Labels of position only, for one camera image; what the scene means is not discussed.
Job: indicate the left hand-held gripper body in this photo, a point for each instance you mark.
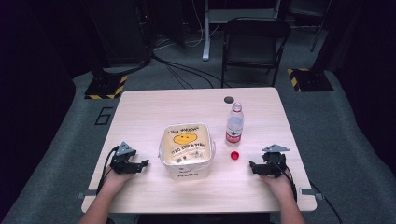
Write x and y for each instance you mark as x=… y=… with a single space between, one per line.
x=122 y=157

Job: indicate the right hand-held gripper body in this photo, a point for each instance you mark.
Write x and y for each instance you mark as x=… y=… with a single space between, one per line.
x=274 y=160

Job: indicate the person's left hand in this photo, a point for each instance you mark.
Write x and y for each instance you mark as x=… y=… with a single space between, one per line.
x=116 y=179

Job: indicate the person's right hand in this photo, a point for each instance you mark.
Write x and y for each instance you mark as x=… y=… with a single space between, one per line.
x=278 y=185

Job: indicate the red bottle cap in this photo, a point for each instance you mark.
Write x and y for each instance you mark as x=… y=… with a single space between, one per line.
x=235 y=155

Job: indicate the clear plastic water bottle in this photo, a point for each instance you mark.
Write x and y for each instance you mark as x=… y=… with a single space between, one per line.
x=234 y=126

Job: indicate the beige lidded storage box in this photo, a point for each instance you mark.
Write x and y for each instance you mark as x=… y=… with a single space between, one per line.
x=186 y=146

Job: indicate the grey table clamp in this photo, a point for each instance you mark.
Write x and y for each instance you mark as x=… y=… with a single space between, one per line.
x=85 y=194
x=311 y=193

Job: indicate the black table grommet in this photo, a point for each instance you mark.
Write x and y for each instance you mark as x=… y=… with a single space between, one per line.
x=229 y=100

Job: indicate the black striped stand base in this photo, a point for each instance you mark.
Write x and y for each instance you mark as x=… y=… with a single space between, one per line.
x=106 y=85
x=311 y=80

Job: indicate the black folding chair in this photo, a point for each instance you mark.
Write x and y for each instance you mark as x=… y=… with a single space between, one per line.
x=253 y=43

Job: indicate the dark equipment cabinet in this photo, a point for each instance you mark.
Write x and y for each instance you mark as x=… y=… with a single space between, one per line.
x=121 y=31

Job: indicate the white desk frame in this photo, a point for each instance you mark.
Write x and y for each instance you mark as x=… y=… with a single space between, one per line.
x=218 y=15

